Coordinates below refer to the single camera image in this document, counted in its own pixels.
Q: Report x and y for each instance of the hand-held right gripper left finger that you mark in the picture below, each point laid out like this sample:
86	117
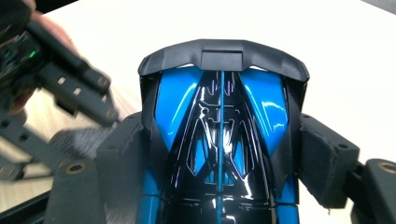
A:
124	161

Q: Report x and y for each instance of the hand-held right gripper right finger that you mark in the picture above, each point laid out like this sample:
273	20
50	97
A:
327	161

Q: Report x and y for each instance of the blue and black toy car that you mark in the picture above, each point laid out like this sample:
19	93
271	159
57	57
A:
222	140

